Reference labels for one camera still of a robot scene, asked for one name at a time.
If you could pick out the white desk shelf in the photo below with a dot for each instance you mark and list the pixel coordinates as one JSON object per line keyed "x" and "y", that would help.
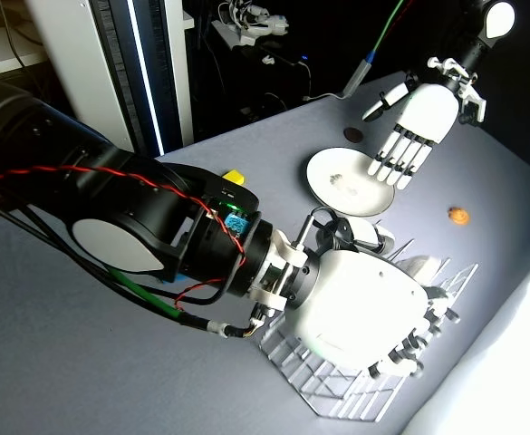
{"x": 6, "y": 59}

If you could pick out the white column with light strip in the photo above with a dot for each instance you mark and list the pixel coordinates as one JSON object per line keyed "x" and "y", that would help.
{"x": 88, "y": 68}

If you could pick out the small orange toy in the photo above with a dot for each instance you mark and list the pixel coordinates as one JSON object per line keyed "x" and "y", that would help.
{"x": 459, "y": 216}

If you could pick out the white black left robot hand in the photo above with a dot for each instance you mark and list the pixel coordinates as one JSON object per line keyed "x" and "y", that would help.
{"x": 430, "y": 113}

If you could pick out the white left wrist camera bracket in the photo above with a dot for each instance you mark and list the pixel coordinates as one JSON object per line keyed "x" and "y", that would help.
{"x": 449, "y": 64}

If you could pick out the spare white robot hand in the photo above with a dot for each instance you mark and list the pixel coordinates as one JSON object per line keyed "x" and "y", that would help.
{"x": 255, "y": 18}

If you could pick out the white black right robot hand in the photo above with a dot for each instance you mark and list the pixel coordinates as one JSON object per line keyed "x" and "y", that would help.
{"x": 359, "y": 299}

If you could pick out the yellow rectangular block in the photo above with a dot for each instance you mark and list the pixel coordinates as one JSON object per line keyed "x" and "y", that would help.
{"x": 234, "y": 176}

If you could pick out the brown round disc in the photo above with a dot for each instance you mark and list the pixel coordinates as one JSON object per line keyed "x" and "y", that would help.
{"x": 351, "y": 134}

